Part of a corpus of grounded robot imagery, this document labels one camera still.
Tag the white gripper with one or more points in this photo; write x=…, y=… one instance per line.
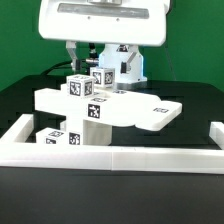
x=137, y=22

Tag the white long chair part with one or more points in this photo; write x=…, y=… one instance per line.
x=106, y=90

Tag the white chair seat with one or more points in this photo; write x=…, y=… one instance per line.
x=83, y=132

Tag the white chair back part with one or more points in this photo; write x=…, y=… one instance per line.
x=118, y=108

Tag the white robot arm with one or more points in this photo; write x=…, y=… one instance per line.
x=110, y=58

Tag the white U-shaped fence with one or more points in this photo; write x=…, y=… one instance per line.
x=16, y=151

